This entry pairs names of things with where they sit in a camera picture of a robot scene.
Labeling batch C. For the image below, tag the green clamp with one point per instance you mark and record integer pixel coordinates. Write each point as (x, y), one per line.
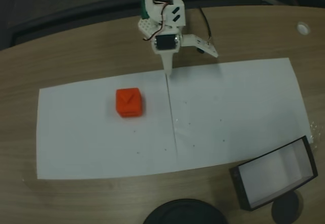
(144, 10)

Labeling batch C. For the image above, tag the white paper sheet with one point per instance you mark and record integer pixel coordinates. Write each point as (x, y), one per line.
(101, 142)
(228, 107)

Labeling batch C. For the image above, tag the white round table cap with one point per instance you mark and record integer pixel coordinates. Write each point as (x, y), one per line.
(303, 28)

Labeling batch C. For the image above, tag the white perforated base plate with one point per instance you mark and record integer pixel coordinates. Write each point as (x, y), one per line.
(146, 27)

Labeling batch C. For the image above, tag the small black round object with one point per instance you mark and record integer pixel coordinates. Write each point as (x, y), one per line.
(287, 208)

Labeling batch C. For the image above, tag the orange cube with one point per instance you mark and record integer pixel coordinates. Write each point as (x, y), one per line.
(129, 102)

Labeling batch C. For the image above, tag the dark box white inside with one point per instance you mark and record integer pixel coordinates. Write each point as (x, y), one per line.
(274, 175)

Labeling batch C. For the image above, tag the large black round object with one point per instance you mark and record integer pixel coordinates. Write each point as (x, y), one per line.
(185, 212)

